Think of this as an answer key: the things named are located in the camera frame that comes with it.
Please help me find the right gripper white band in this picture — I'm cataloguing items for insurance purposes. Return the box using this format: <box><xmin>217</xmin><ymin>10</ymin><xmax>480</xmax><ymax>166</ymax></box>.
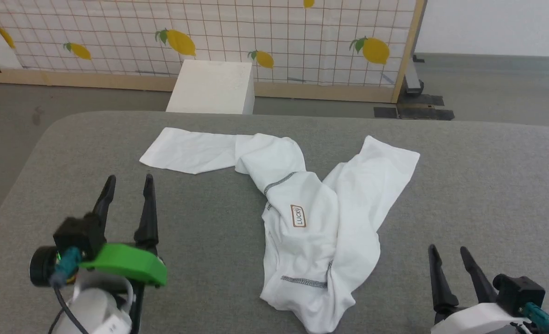
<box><xmin>428</xmin><ymin>244</ymin><xmax>536</xmax><ymax>334</ymax></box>

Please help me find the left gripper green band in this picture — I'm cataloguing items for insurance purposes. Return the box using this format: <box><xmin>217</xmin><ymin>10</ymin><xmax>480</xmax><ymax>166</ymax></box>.
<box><xmin>79</xmin><ymin>173</ymin><xmax>168</xmax><ymax>287</ymax></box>

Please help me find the white long-sleeve garment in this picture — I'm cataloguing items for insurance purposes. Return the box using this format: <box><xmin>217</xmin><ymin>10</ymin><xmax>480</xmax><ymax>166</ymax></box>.
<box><xmin>139</xmin><ymin>127</ymin><xmax>421</xmax><ymax>334</ymax></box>

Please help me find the white foam block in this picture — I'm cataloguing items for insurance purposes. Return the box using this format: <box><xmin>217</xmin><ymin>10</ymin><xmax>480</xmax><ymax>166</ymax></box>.
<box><xmin>166</xmin><ymin>59</ymin><xmax>255</xmax><ymax>115</ymax></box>

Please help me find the grey metal partition leg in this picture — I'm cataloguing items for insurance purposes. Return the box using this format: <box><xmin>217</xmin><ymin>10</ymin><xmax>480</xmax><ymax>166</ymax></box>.
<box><xmin>403</xmin><ymin>55</ymin><xmax>426</xmax><ymax>96</ymax></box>

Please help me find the lemon print partition screen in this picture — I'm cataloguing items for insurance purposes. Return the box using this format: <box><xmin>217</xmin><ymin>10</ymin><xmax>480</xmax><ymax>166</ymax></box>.
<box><xmin>0</xmin><ymin>0</ymin><xmax>427</xmax><ymax>104</ymax></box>

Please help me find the black partition base plate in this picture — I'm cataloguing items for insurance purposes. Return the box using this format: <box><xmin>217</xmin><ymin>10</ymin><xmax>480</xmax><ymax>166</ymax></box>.
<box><xmin>373</xmin><ymin>94</ymin><xmax>455</xmax><ymax>121</ymax></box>

